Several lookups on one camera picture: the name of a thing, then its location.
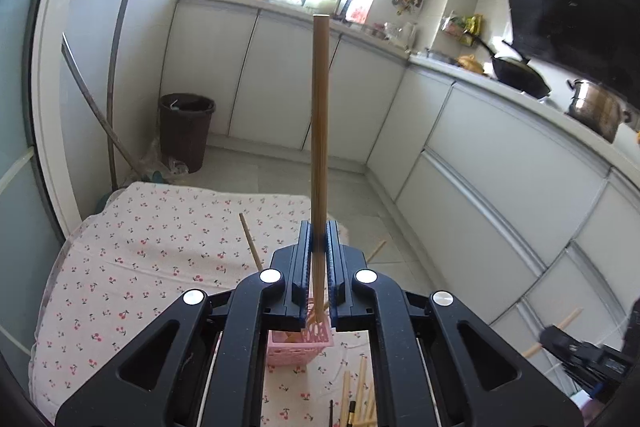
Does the wooden broom handle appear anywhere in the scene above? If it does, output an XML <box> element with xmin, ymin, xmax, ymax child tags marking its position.
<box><xmin>61</xmin><ymin>33</ymin><xmax>151</xmax><ymax>180</ymax></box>

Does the black wok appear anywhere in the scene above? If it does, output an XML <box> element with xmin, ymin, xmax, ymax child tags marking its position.
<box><xmin>472</xmin><ymin>34</ymin><xmax>552</xmax><ymax>100</ymax></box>

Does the black range hood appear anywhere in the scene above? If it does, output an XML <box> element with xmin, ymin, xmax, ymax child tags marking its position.
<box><xmin>496</xmin><ymin>0</ymin><xmax>640</xmax><ymax>95</ymax></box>

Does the pink plastic basket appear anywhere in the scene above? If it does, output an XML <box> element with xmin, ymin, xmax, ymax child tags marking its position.
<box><xmin>265</xmin><ymin>297</ymin><xmax>335</xmax><ymax>368</ymax></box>

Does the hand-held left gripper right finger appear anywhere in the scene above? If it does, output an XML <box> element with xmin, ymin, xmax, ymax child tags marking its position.
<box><xmin>326</xmin><ymin>221</ymin><xmax>583</xmax><ymax>427</ymax></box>

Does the bundle of wooden chopsticks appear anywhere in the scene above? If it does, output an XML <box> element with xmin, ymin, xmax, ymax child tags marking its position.
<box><xmin>239</xmin><ymin>213</ymin><xmax>387</xmax><ymax>325</ymax></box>

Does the stainless steel pot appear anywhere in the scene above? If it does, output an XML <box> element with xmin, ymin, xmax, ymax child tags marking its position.
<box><xmin>566</xmin><ymin>78</ymin><xmax>633</xmax><ymax>144</ymax></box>

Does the white countertop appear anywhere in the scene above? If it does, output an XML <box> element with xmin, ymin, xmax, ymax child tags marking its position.
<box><xmin>176</xmin><ymin>0</ymin><xmax>640</xmax><ymax>180</ymax></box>

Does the wall rack with packets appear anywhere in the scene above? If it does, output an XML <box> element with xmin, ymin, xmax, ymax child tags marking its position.
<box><xmin>442</xmin><ymin>13</ymin><xmax>483</xmax><ymax>46</ymax></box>

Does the frosted glass door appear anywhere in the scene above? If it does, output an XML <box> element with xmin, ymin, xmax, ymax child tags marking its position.
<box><xmin>0</xmin><ymin>0</ymin><xmax>81</xmax><ymax>408</ymax></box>

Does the mop handle with green clip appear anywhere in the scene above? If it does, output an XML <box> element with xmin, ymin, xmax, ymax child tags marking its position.
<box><xmin>106</xmin><ymin>0</ymin><xmax>143</xmax><ymax>192</ymax></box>

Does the cherry print tablecloth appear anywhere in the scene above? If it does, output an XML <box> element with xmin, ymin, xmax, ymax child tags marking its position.
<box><xmin>27</xmin><ymin>182</ymin><xmax>381</xmax><ymax>427</ymax></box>

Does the clear plastic bag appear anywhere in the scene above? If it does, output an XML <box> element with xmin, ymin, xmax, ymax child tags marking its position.
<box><xmin>142</xmin><ymin>139</ymin><xmax>190</xmax><ymax>175</ymax></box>

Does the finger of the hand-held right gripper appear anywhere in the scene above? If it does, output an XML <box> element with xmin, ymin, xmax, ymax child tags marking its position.
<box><xmin>539</xmin><ymin>326</ymin><xmax>577</xmax><ymax>365</ymax></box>

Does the yellow clay pot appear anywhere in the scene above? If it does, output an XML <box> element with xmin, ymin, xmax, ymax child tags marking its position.
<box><xmin>457</xmin><ymin>53</ymin><xmax>486</xmax><ymax>75</ymax></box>

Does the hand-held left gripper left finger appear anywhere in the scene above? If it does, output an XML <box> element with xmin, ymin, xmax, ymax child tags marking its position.
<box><xmin>55</xmin><ymin>221</ymin><xmax>314</xmax><ymax>427</ymax></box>

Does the brown trash bin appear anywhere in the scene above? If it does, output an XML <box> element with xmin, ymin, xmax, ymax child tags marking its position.
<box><xmin>158</xmin><ymin>93</ymin><xmax>217</xmax><ymax>174</ymax></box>

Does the white base cabinet run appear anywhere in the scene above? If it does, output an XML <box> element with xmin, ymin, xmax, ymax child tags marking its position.
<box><xmin>160</xmin><ymin>0</ymin><xmax>640</xmax><ymax>358</ymax></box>

